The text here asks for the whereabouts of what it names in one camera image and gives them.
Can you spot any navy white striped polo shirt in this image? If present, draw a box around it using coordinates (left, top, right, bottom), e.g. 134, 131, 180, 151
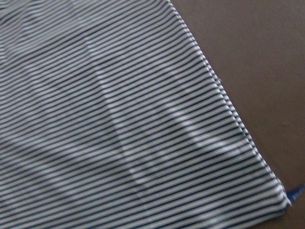
0, 0, 290, 229

